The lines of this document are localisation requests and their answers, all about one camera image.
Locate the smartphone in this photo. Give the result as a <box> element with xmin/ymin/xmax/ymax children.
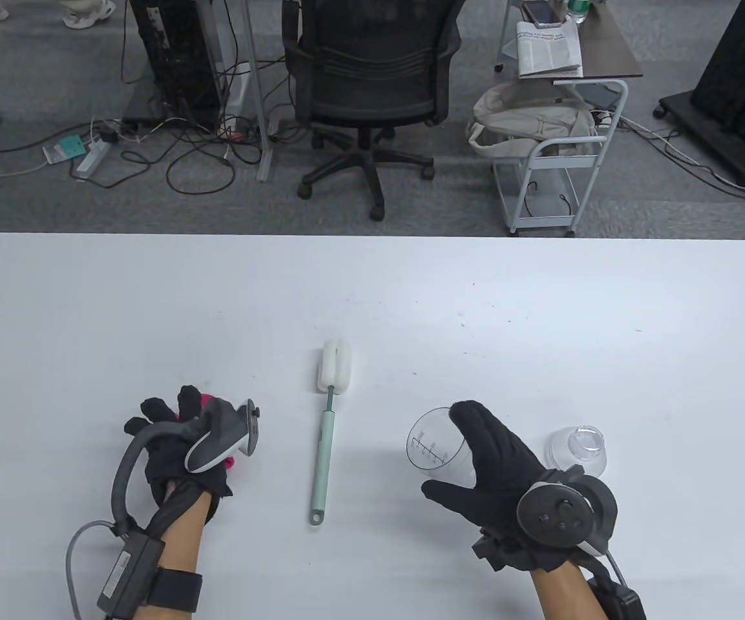
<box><xmin>522</xmin><ymin>0</ymin><xmax>565</xmax><ymax>28</ymax></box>

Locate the black wrist sensor box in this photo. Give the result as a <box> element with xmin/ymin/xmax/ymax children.
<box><xmin>589</xmin><ymin>562</ymin><xmax>645</xmax><ymax>620</ymax></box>
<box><xmin>98</xmin><ymin>535</ymin><xmax>204</xmax><ymax>620</ymax></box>

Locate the black wheeled stand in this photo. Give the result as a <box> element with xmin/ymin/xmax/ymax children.
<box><xmin>653</xmin><ymin>0</ymin><xmax>745</xmax><ymax>189</ymax></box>

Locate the white metal cart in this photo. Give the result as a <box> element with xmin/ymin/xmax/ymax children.
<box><xmin>492</xmin><ymin>79</ymin><xmax>629</xmax><ymax>238</ymax></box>

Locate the person's right hand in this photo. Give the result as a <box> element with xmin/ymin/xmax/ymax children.
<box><xmin>422</xmin><ymin>400</ymin><xmax>544</xmax><ymax>535</ymax></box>

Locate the white power strip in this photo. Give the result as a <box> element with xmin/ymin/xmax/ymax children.
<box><xmin>75</xmin><ymin>139</ymin><xmax>112</xmax><ymax>180</ymax></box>

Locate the brown side table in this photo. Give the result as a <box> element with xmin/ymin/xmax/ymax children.
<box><xmin>498</xmin><ymin>0</ymin><xmax>644</xmax><ymax>81</ymax></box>

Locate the clear shaker cup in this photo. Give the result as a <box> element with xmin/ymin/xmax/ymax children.
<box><xmin>406</xmin><ymin>406</ymin><xmax>476</xmax><ymax>485</ymax></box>

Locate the black computer tower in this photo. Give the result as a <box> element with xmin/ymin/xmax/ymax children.
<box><xmin>128</xmin><ymin>0</ymin><xmax>227</xmax><ymax>130</ymax></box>

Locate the beige bag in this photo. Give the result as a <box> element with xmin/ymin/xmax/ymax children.
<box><xmin>466</xmin><ymin>81</ymin><xmax>596</xmax><ymax>161</ymax></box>

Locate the person's right forearm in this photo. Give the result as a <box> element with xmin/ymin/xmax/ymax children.
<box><xmin>530</xmin><ymin>562</ymin><xmax>605</xmax><ymax>620</ymax></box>

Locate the grey tracking controller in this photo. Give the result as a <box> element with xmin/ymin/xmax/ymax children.
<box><xmin>110</xmin><ymin>397</ymin><xmax>262</xmax><ymax>537</ymax></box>
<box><xmin>516</xmin><ymin>466</ymin><xmax>618</xmax><ymax>556</ymax></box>

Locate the clear domed cup lid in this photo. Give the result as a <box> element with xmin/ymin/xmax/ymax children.
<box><xmin>545</xmin><ymin>425</ymin><xmax>607</xmax><ymax>479</ymax></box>

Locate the pink cloth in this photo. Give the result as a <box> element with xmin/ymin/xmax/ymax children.
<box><xmin>178</xmin><ymin>393</ymin><xmax>237</xmax><ymax>471</ymax></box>

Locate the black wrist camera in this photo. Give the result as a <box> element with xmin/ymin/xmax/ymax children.
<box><xmin>474</xmin><ymin>526</ymin><xmax>528</xmax><ymax>572</ymax></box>

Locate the white sponge cup brush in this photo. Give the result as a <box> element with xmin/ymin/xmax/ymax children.
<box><xmin>310</xmin><ymin>340</ymin><xmax>353</xmax><ymax>526</ymax></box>

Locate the folded newspaper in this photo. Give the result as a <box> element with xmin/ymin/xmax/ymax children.
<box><xmin>516</xmin><ymin>21</ymin><xmax>585</xmax><ymax>79</ymax></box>

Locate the person's left hand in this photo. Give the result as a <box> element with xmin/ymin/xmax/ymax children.
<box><xmin>125</xmin><ymin>386</ymin><xmax>234</xmax><ymax>517</ymax></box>

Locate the person's left forearm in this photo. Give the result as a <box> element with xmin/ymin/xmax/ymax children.
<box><xmin>145</xmin><ymin>497</ymin><xmax>213</xmax><ymax>575</ymax></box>

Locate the tangle of black cables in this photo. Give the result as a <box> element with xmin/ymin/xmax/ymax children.
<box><xmin>117</xmin><ymin>58</ymin><xmax>295</xmax><ymax>194</ymax></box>

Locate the black office chair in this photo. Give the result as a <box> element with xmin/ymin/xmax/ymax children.
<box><xmin>282</xmin><ymin>0</ymin><xmax>465</xmax><ymax>222</ymax></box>

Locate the white desk leg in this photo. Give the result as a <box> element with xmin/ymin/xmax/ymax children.
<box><xmin>240</xmin><ymin>0</ymin><xmax>276</xmax><ymax>183</ymax></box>

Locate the teal label power adapter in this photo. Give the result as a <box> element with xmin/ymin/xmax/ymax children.
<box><xmin>43</xmin><ymin>134</ymin><xmax>85</xmax><ymax>165</ymax></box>

